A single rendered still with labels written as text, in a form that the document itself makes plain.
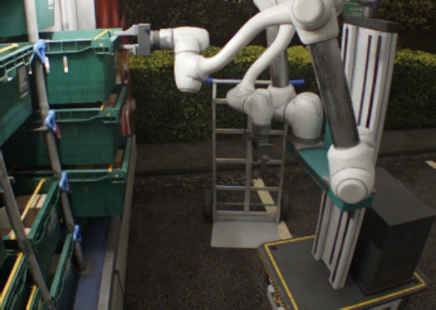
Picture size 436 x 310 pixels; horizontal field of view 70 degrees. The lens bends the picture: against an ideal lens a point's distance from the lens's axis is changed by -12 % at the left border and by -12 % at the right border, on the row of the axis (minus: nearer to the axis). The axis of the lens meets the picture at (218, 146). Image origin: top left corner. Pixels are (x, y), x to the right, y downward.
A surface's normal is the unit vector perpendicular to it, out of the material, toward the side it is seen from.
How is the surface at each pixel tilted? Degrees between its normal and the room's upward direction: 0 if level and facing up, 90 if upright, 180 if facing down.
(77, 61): 93
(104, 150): 90
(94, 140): 95
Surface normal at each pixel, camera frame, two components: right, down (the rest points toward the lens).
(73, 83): 0.15, 0.51
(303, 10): -0.40, 0.29
